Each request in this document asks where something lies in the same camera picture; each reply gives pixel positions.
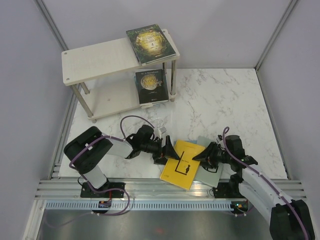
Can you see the aluminium corner post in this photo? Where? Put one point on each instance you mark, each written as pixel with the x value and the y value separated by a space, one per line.
pixel 279 27
pixel 51 24

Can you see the white two-tier wooden shelf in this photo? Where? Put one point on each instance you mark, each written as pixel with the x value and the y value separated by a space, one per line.
pixel 102 77

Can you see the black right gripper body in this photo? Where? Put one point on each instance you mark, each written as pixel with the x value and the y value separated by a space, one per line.
pixel 219 156

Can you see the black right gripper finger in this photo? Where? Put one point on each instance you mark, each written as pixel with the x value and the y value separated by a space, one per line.
pixel 208 167
pixel 205 154

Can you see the green Alice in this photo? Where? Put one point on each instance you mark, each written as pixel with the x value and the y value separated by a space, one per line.
pixel 150 44

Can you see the yellow booklet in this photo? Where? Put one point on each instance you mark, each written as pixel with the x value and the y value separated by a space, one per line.
pixel 181 173

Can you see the white slotted cable duct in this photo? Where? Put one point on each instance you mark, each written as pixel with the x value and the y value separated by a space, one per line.
pixel 140 205

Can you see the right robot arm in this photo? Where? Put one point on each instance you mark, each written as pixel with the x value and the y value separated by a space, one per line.
pixel 288 219

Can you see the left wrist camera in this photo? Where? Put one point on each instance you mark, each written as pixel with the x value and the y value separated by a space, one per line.
pixel 161 131

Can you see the black Moon and Sixpence book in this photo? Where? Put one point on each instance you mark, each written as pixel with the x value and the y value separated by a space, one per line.
pixel 152 85

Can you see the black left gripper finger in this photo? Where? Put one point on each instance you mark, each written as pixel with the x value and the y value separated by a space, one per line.
pixel 162 160
pixel 168 149

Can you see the left aluminium corner post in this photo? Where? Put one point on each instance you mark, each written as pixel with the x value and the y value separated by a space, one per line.
pixel 51 24

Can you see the right aluminium corner post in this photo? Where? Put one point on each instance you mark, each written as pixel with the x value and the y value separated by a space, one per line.
pixel 279 27

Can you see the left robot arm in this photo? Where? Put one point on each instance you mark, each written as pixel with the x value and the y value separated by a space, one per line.
pixel 88 149

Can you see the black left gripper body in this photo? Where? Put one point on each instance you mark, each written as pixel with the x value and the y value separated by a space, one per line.
pixel 154 147

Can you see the pale grey-green booklet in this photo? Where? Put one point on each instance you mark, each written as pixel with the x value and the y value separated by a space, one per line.
pixel 209 177

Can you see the aluminium rail base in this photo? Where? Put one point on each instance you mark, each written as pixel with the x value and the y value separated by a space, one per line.
pixel 187 118

